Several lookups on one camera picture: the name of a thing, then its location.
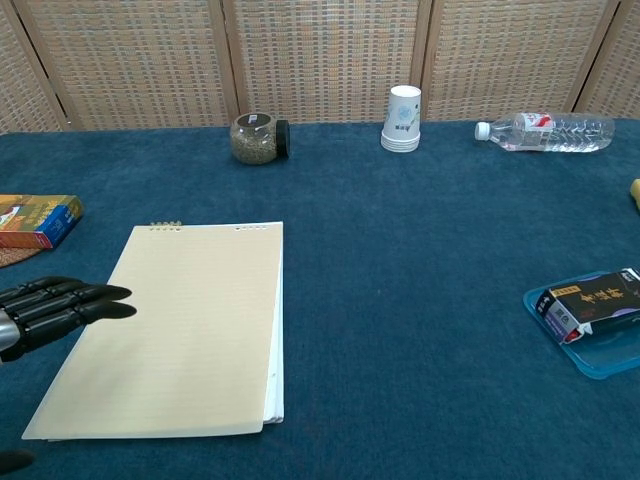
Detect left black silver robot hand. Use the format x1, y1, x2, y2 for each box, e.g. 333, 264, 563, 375
0, 276, 138, 476

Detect cream book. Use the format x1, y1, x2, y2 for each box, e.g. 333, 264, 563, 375
22, 221, 285, 443

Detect round woven brown coaster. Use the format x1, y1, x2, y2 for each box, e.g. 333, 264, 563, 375
0, 244, 46, 269

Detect colourful orange blue carton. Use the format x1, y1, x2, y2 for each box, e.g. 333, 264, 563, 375
0, 194, 84, 250

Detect round metal tin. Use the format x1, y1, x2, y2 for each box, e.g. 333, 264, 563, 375
229, 112, 291, 165

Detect blue felt table cover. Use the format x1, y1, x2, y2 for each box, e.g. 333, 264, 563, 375
0, 118, 640, 480

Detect woven bamboo folding screen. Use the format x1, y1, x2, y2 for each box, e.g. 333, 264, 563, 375
0, 0, 640, 134

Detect stack of white paper cups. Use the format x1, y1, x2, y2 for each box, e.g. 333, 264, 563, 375
380, 84, 422, 153

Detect clear plastic water bottle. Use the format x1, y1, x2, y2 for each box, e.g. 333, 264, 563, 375
474, 112, 616, 154

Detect black box with gold print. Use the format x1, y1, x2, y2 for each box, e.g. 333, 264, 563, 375
542, 267, 640, 346

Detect blue plastic tray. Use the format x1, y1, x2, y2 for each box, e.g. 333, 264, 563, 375
522, 270, 640, 381

